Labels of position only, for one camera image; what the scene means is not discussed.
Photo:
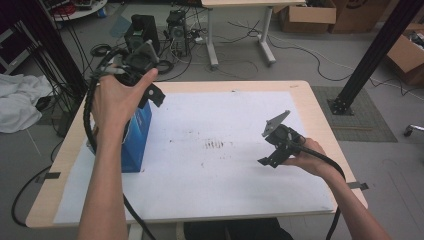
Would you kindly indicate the black metal frame post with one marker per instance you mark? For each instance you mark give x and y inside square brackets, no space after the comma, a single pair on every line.
[53,43]
[380,46]

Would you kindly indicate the white crumpled cloth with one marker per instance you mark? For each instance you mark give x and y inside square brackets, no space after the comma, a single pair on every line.
[20,103]

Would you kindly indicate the blue cardboard box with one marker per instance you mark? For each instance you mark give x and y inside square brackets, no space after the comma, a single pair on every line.
[136,140]

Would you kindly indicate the chair caster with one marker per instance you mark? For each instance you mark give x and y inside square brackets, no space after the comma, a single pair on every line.
[413,129]

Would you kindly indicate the person's left hand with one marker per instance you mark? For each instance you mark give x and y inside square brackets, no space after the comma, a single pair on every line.
[113,103]

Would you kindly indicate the white table mat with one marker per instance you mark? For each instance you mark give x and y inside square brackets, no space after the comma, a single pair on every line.
[226,180]

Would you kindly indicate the round white table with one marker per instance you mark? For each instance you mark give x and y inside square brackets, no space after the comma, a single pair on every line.
[83,10]

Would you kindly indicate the open brown cardboard box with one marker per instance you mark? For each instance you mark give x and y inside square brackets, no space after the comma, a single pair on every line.
[308,18]

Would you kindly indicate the person's dark trousers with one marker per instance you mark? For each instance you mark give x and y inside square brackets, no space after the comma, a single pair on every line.
[233,230]

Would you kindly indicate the white-legged desk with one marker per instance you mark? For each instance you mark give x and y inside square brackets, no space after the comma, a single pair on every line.
[240,3]

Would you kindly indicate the light wooden table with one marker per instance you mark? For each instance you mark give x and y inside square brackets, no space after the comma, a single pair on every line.
[320,110]

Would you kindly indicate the large black computer tower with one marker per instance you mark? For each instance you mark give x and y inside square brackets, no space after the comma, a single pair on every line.
[143,28]

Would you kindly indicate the grey floor mat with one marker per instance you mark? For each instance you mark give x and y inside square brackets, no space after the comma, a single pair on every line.
[370,123]

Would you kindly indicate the small open computer tower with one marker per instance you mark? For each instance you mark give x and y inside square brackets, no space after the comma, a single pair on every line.
[178,31]

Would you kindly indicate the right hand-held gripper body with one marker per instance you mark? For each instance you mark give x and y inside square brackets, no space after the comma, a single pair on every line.
[283,135]

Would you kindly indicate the tall brown cardboard box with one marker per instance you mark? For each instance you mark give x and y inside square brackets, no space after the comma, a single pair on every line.
[360,15]

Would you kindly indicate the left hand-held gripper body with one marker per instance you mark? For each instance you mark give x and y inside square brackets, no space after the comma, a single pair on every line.
[140,63]

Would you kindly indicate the brown cardboard box with items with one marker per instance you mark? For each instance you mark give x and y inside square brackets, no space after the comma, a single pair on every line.
[408,55]

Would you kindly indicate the grey tape strip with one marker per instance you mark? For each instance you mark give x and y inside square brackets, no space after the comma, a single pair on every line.
[358,185]
[50,175]

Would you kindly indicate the person's right hand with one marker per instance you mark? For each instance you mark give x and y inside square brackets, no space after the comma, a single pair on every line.
[315,160]

